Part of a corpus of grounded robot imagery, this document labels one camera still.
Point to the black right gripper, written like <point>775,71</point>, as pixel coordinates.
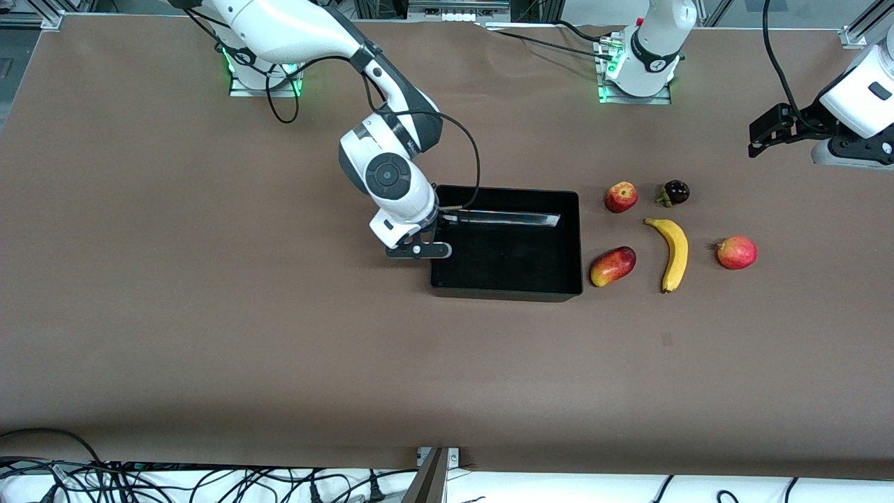
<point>440,221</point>

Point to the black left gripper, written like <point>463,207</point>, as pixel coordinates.
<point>800,123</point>

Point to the black plastic box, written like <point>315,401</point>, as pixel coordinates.
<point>510,258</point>

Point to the yellow banana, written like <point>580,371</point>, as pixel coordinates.
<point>676,251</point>

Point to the small red apple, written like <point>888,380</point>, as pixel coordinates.
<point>621,198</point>

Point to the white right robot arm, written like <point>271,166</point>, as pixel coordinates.
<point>279,28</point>

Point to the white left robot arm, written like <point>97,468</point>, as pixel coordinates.
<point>656,49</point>

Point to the red apple far right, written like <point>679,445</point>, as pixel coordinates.
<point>737,253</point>

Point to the dark purple mangosteen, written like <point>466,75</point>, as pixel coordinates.
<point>676,191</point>

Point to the aluminium corner profile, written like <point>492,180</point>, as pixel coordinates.
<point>855,35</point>

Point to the red yellow mango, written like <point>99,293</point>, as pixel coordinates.
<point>613,266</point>

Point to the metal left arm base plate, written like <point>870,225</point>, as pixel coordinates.
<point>660,100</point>

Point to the metal table edge bracket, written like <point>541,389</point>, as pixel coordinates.
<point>454,457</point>

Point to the silver metal rail unit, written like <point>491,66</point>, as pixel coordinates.
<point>457,10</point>

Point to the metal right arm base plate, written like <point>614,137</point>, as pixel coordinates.
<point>241,91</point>

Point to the grey aluminium post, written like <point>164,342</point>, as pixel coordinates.
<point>427,485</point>

